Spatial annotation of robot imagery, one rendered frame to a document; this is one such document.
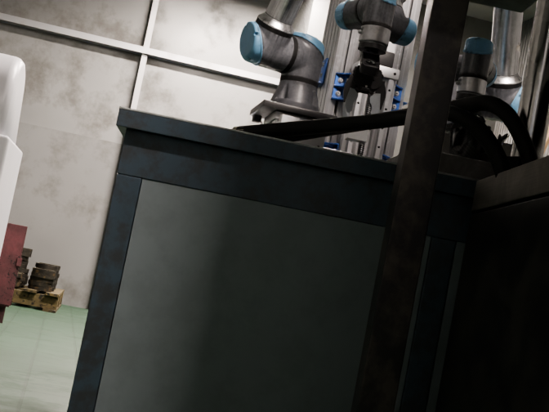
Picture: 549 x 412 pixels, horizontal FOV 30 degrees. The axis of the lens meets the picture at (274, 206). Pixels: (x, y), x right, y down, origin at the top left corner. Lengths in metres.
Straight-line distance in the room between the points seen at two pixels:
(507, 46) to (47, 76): 7.31
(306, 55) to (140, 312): 1.26
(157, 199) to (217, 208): 0.12
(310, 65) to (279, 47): 0.12
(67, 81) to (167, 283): 8.05
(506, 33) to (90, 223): 7.18
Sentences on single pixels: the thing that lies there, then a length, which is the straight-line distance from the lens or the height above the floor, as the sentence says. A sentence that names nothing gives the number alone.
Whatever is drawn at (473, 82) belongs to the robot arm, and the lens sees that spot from 2.73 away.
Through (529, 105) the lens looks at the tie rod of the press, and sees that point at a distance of 1.95.
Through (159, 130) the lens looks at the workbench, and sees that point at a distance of 2.02.
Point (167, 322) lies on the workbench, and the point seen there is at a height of 0.41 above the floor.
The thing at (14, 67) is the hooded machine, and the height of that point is 1.34.
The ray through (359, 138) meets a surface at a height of 0.91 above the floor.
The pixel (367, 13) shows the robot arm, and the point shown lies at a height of 1.22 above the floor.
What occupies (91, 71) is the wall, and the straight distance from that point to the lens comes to 10.03.
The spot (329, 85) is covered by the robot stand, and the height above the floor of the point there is 1.17.
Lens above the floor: 0.51
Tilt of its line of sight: 5 degrees up
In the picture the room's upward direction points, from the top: 11 degrees clockwise
